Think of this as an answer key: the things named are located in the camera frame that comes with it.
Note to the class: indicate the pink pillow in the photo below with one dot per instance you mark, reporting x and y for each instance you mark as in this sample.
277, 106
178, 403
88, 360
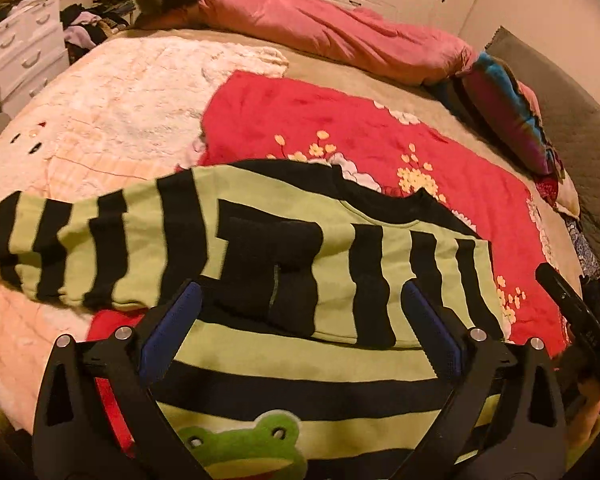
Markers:
330, 30

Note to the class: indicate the red floral blanket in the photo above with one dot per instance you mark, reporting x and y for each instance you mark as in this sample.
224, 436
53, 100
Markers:
290, 115

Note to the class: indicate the cream pillow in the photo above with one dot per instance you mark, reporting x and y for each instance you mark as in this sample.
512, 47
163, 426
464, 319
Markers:
562, 192

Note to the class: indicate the grey quilted headboard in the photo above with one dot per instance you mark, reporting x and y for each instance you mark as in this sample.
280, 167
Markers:
580, 125

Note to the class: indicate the white fluffy blanket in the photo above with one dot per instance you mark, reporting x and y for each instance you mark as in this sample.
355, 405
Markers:
120, 110

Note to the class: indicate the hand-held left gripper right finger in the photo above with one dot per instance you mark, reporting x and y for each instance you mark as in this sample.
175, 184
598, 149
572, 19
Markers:
432, 330

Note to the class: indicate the beige bed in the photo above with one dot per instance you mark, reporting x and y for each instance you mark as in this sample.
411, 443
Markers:
330, 75

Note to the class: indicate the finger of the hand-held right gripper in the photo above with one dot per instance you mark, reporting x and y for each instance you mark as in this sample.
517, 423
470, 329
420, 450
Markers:
575, 310

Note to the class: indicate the pile of dark clothes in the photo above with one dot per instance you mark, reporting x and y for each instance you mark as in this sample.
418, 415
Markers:
95, 15

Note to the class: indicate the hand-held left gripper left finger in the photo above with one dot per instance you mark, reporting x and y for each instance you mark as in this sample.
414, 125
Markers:
172, 325

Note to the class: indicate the green black striped frog sweater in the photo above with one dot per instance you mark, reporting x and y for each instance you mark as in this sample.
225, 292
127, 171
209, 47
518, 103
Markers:
290, 195

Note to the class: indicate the colourful striped pillow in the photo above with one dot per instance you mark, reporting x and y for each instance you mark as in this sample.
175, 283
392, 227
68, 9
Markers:
505, 105

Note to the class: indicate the white drawer chest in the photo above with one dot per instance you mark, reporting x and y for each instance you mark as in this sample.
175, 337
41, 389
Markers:
25, 45

